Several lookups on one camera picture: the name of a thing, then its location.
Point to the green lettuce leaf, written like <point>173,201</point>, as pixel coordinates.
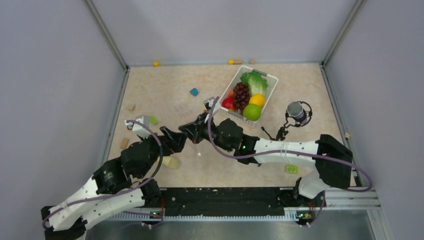
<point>255,82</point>

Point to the blue block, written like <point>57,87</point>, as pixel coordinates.
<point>194,92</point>

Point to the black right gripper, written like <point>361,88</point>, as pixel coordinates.
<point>195,129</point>

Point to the green lime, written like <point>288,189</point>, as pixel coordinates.
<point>252,112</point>

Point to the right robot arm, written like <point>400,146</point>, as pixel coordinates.
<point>328,159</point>

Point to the cream cylinder block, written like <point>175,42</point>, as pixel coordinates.
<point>171,162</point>

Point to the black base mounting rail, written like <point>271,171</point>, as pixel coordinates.
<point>230,201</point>

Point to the green toy block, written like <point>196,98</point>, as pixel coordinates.
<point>153,120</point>

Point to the clear zip top bag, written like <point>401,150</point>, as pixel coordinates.
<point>175,114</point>

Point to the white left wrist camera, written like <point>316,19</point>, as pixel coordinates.
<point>134,126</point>

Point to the microphone on black tripod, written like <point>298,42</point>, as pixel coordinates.
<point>298,114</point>

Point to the dark red grape bunch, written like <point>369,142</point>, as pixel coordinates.
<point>241,96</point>

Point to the red apple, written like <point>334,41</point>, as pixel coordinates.
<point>228,104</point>

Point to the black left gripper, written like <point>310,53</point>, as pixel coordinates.
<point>172,142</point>

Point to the wooden rectangular block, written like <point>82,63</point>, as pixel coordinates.
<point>124,143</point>

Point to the white perforated plastic basket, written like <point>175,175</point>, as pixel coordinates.
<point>236,115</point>

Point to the light green lego brick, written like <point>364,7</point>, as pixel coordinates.
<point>291,169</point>

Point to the yellow lemon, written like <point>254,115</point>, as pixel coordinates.
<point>258,100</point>

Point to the yellow and wood peg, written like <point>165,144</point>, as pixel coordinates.
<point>235,62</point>

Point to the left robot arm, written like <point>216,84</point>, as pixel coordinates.
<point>119,185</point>

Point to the small wooden cube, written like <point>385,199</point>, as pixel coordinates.
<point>131,107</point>

